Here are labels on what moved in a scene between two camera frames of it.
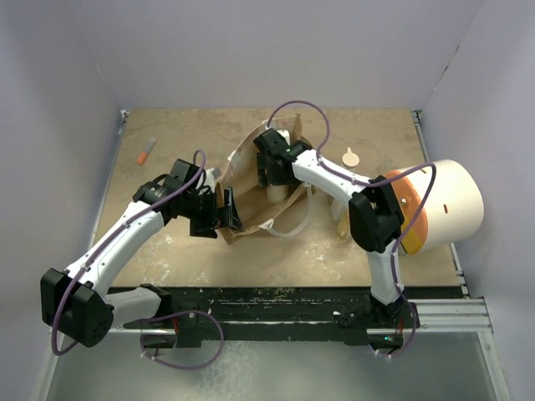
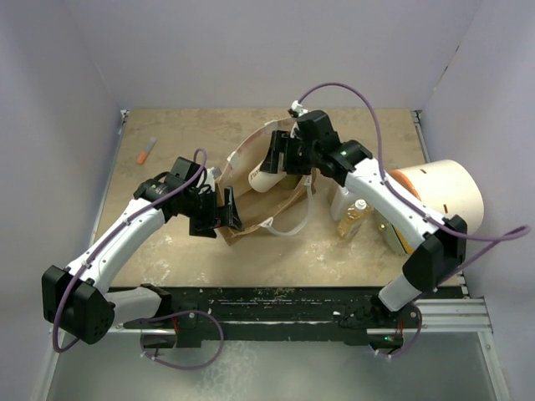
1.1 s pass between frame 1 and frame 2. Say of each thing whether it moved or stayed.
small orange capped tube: stayed
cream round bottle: moved
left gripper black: stayed
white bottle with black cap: stayed
